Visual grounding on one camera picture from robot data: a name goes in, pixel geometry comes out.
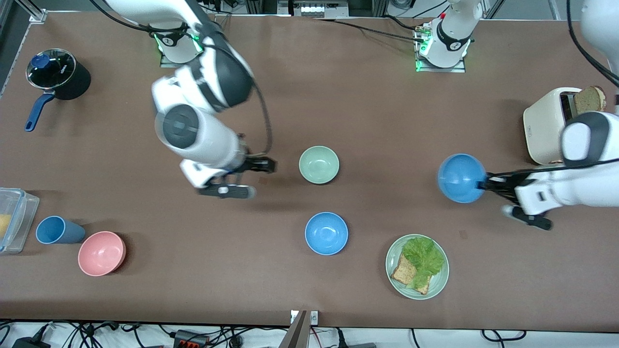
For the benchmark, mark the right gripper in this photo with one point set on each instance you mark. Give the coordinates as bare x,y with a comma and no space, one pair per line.
252,165

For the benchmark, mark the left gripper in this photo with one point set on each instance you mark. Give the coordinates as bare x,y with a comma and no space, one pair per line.
503,186

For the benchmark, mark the blue bowl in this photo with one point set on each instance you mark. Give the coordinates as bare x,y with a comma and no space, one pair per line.
326,233
459,178

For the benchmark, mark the green bowl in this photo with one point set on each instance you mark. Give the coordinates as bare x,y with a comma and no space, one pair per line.
319,164

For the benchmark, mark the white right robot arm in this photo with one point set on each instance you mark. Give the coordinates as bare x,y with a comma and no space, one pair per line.
213,82

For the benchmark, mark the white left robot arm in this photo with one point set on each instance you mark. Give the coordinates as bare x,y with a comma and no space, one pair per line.
590,183

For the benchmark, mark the pink bowl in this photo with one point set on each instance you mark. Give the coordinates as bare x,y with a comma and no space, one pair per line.
101,253

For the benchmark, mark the cream toaster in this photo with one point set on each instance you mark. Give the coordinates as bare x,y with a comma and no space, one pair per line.
544,125

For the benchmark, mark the green lettuce leaf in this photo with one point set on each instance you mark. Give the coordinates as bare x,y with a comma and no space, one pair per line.
424,256

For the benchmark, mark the light green plate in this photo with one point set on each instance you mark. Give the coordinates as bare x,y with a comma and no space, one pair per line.
435,285

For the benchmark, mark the brown bread slice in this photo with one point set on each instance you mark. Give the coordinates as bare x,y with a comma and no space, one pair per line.
591,99

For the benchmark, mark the brown toast slice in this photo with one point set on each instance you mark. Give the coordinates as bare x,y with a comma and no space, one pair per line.
402,274

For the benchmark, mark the grey control box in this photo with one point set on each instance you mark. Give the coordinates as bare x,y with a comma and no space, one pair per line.
314,8

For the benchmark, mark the black red power strip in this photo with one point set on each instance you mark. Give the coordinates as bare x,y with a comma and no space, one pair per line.
191,338

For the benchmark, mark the blue cup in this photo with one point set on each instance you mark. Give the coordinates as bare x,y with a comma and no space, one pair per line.
60,230

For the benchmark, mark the glass lid blue knob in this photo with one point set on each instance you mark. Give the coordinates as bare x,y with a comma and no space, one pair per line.
53,67

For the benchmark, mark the clear plastic container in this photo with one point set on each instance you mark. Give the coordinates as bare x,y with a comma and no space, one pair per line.
22,217

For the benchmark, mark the yellow item in container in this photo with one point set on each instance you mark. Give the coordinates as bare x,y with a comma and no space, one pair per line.
4,227

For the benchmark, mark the black power adapter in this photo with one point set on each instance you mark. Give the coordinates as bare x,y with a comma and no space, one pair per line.
31,343

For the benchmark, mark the grey metal bracket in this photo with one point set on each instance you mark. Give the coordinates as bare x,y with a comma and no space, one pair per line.
301,331

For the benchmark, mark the aluminium frame rail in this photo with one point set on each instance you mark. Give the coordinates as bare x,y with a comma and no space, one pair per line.
36,12

